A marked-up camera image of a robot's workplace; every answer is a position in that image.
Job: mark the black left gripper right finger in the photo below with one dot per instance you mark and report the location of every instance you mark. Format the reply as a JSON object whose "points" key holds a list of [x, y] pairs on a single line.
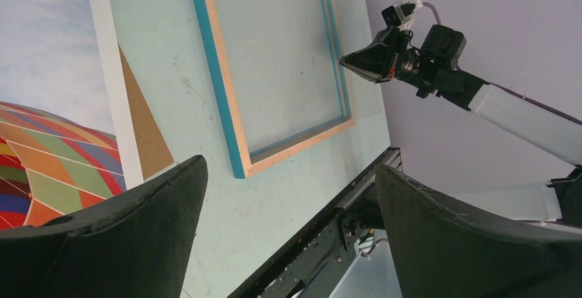
{"points": [[444, 247]]}

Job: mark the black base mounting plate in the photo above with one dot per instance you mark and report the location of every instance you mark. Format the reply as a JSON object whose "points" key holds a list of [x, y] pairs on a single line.
{"points": [[313, 261]]}

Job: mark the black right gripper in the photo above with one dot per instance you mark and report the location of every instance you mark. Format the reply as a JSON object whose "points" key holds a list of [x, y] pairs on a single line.
{"points": [[432, 69]]}

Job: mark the hot air balloon photo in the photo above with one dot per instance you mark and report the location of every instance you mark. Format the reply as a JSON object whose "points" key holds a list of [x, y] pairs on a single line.
{"points": [[67, 137]]}

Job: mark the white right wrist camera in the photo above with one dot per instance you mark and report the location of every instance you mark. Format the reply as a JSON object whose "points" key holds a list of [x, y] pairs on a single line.
{"points": [[401, 15]]}

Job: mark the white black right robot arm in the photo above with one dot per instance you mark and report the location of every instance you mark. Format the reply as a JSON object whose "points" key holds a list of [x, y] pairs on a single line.
{"points": [[557, 200]]}

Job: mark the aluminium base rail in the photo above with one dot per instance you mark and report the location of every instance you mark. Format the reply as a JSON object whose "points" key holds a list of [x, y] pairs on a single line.
{"points": [[391, 156]]}

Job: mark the wooden picture frame with glass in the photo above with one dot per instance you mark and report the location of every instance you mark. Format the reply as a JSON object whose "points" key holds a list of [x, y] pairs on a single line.
{"points": [[274, 67]]}

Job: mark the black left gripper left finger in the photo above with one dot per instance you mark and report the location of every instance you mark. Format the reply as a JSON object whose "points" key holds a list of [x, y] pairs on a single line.
{"points": [[136, 244]]}

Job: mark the brown cardboard backing board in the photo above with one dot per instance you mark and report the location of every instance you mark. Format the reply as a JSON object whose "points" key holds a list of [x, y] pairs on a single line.
{"points": [[154, 155]]}

